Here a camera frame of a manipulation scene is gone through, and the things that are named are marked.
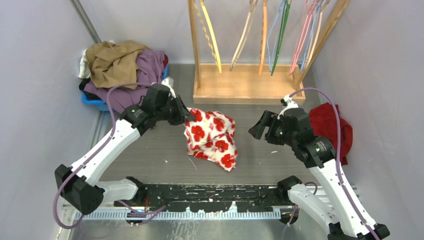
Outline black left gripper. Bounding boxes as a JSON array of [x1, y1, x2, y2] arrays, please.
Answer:
[[155, 94, 195, 126]]

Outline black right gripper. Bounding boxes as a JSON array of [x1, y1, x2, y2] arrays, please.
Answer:
[[248, 110, 297, 147]]

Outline red poppy print skirt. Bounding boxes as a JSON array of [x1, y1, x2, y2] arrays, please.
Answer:
[[184, 107, 238, 172]]

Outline yellow hanger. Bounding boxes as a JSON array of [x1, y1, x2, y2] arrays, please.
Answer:
[[205, 6, 222, 74]]

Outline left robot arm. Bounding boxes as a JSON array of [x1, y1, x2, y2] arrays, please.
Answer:
[[54, 84, 195, 216]]

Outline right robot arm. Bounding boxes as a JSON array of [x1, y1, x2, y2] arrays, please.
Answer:
[[248, 108, 390, 240]]

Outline wooden hanger rack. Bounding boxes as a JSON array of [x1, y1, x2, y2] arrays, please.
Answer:
[[188, 0, 349, 105]]

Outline wavy wooden hanger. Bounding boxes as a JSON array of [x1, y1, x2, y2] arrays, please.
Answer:
[[193, 0, 214, 55]]

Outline green hanger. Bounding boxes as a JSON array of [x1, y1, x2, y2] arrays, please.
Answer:
[[270, 0, 292, 76]]

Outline orange hanger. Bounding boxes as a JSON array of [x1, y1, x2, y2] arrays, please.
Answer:
[[258, 0, 268, 76]]

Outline light wooden hanger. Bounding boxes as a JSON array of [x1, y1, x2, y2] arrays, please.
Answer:
[[229, 0, 258, 71]]

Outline pink hanger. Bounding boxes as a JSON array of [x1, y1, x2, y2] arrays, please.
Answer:
[[289, 0, 319, 76]]

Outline beige wooden hanger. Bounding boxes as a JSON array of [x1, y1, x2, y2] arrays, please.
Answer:
[[300, 0, 331, 73]]

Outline purple garment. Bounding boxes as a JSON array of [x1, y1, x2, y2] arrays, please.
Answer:
[[83, 49, 166, 114]]

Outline red garment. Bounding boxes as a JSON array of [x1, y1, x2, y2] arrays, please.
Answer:
[[308, 102, 353, 166]]

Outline blue plastic basket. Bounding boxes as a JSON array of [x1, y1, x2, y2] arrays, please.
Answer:
[[81, 64, 169, 112]]

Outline tan garment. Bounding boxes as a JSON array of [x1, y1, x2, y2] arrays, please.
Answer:
[[86, 40, 149, 89]]

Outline white garment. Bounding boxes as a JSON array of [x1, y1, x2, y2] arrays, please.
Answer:
[[78, 49, 91, 79]]

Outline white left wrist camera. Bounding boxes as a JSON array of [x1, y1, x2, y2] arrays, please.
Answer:
[[161, 76, 177, 99]]

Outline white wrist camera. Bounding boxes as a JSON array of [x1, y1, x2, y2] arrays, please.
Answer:
[[277, 94, 299, 120], [161, 76, 177, 99]]

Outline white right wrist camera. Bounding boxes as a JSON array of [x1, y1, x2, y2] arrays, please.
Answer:
[[277, 94, 299, 120]]

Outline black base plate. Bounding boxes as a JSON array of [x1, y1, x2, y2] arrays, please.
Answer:
[[113, 184, 293, 213]]

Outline light blue wire hanger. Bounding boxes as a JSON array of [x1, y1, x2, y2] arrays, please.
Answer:
[[266, 0, 287, 73]]

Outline aluminium rail frame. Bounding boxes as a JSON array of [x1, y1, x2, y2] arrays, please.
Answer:
[[49, 187, 370, 240]]

